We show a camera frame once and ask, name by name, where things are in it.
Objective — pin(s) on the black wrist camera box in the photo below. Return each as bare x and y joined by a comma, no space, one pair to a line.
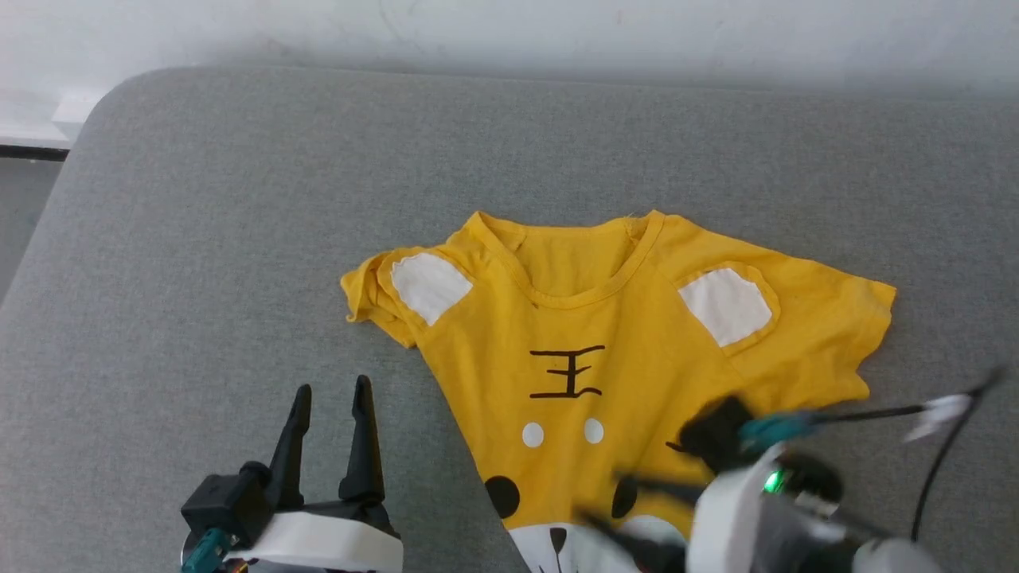
715,434
227,501

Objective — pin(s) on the white wall baseboard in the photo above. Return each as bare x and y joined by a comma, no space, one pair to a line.
48,119

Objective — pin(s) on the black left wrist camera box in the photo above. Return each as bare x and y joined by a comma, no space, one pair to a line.
227,501

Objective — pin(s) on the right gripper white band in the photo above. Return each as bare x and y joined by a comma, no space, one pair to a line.
740,525

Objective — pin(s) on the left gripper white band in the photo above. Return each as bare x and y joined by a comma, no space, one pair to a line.
326,545

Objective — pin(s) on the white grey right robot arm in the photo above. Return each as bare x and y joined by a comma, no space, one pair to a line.
899,557

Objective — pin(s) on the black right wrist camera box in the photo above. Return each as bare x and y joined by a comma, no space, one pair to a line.
715,434

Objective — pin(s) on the yellow tiger face t-shirt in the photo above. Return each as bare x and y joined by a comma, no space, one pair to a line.
493,358

